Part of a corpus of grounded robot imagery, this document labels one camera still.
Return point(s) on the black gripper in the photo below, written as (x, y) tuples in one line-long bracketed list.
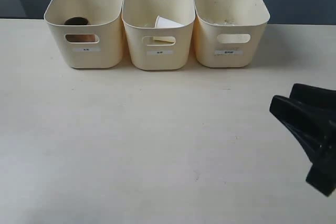
[(306, 115)]

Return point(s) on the cream plastic bin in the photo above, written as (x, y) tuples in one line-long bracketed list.
[(105, 21), (227, 32), (139, 18)]

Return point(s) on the middle cream plastic bin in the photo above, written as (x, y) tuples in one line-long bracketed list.
[(139, 18)]

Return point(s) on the white paper cup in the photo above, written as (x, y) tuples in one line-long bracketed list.
[(162, 22)]

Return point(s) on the brown wooden cup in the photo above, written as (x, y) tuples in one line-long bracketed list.
[(79, 21)]

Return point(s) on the right cream plastic bin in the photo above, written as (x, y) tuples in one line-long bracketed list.
[(227, 32)]

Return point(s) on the left cream plastic bin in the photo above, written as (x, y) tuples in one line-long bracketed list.
[(105, 21)]

